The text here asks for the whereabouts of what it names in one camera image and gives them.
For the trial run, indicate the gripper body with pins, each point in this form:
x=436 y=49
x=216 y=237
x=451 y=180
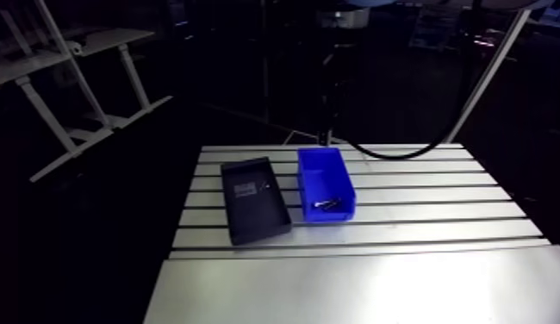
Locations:
x=335 y=92

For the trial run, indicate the blue bin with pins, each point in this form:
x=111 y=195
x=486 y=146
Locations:
x=323 y=178

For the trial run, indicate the steel bolt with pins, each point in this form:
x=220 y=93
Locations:
x=326 y=204

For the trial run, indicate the black tray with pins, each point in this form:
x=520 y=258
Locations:
x=255 y=212

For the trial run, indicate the grey aluminium strut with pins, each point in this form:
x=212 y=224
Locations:
x=488 y=74

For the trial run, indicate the white desk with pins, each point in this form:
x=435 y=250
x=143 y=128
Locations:
x=108 y=38
x=45 y=111

